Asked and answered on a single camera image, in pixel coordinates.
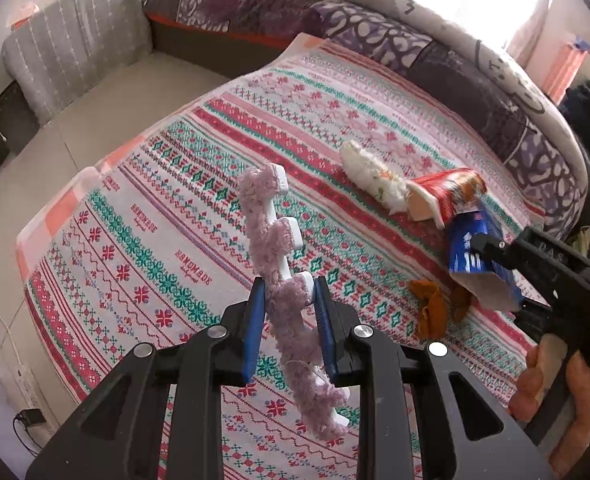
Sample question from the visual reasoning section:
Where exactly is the white cable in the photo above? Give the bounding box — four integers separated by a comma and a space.
0, 310, 26, 376

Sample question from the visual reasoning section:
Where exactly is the person's right hand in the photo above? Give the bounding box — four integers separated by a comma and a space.
507, 335, 590, 480

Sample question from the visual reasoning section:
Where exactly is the purple fuzzy strip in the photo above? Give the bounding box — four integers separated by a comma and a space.
238, 164, 360, 442

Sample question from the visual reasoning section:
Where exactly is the grey striped cushion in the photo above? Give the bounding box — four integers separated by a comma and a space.
2, 0, 153, 126

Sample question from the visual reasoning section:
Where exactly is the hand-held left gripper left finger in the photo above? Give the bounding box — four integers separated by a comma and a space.
25, 276, 266, 480

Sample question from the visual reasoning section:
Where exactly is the light curtain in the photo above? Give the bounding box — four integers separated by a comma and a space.
505, 0, 570, 66

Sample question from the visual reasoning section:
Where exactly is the orange sock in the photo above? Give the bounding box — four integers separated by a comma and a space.
409, 280, 448, 341

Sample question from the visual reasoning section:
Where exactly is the white fuzzy sock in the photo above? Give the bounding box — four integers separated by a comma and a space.
339, 140, 410, 213

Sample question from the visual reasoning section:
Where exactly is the orange checked table cover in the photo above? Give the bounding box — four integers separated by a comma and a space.
15, 167, 106, 281

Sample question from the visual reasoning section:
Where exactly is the bed with purple sheet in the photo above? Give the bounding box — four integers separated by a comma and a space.
142, 0, 590, 241

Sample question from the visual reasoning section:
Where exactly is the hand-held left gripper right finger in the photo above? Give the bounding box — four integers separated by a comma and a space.
312, 276, 556, 480

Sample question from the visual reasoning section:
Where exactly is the white power strip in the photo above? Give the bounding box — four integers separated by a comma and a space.
12, 360, 43, 411

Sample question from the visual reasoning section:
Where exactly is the pink cabinet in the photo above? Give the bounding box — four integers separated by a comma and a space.
545, 35, 590, 106

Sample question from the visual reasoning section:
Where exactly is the patterned knit tablecloth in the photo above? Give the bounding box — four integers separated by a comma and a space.
17, 32, 546, 480

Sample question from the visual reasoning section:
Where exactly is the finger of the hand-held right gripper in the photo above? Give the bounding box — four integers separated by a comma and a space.
469, 232, 526, 281

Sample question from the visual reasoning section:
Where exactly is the black power adapter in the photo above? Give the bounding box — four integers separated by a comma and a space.
14, 409, 46, 428

